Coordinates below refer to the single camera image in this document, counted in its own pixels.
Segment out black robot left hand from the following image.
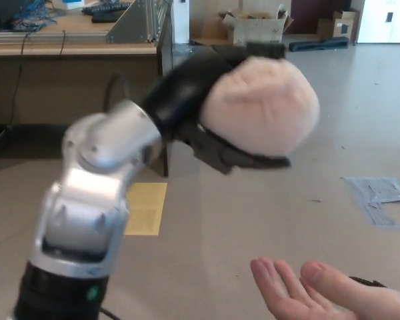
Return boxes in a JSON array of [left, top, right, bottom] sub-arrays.
[[142, 41, 292, 176]]

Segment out person's bare hand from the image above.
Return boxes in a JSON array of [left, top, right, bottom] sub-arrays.
[[249, 256, 400, 320]]

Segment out pink plush dumpling with sunglasses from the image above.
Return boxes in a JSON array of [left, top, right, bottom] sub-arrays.
[[199, 55, 321, 157]]

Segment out clear plastic bag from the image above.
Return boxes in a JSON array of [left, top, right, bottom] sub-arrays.
[[175, 43, 204, 56]]

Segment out black wrist watch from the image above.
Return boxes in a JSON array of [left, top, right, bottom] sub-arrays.
[[348, 275, 386, 290]]

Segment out flat cardboard sheet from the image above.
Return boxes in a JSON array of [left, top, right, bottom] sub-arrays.
[[189, 18, 235, 46]]

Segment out white pillar panel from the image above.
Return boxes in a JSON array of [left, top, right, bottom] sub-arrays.
[[171, 0, 190, 44]]

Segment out large open cardboard box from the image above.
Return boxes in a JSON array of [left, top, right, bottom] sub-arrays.
[[219, 11, 294, 46]]

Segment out black keyboard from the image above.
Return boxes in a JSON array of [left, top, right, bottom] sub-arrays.
[[81, 1, 134, 16], [91, 12, 121, 24]]

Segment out grey tape patch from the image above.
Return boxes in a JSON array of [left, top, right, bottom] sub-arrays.
[[341, 176, 400, 230]]

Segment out yellow paper sheet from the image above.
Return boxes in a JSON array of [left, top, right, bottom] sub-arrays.
[[123, 182, 168, 236]]

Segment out wooden desk with dark panels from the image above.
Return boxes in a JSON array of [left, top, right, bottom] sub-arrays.
[[0, 9, 175, 177]]

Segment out dark bag on floor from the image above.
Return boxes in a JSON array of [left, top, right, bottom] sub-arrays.
[[288, 36, 349, 53]]

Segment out dark red door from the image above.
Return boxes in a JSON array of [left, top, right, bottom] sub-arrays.
[[288, 0, 351, 35]]

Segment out small cardboard box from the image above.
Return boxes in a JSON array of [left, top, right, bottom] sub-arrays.
[[317, 9, 360, 43]]

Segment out black monitor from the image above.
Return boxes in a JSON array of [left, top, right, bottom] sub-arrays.
[[0, 0, 37, 29]]

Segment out white cabinet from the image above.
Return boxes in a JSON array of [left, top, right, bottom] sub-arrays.
[[357, 0, 400, 44]]

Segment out thin black hanging cable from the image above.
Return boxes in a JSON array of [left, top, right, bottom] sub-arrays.
[[168, 3, 176, 71]]

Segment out black robot wrist cable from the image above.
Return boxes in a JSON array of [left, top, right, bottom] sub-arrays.
[[101, 71, 131, 114]]

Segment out long black desk cable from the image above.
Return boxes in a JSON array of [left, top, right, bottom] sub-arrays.
[[5, 31, 31, 128]]

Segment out blue cable tangle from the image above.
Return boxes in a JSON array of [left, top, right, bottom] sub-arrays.
[[9, 0, 57, 33]]

